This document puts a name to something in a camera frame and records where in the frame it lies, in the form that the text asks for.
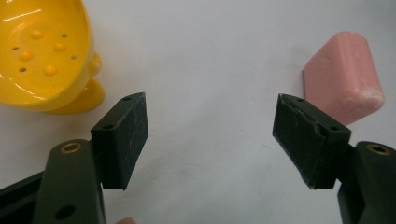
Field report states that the pink soap bar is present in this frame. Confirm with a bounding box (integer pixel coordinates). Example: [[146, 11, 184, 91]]
[[302, 31, 386, 127]]

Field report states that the yellow soap dish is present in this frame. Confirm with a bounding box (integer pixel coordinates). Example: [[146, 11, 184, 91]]
[[0, 0, 106, 116]]

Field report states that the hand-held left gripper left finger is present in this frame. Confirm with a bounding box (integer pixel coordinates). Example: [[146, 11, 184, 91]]
[[32, 91, 149, 224]]

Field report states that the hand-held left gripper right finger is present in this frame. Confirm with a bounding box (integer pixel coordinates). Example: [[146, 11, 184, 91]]
[[272, 93, 396, 224]]

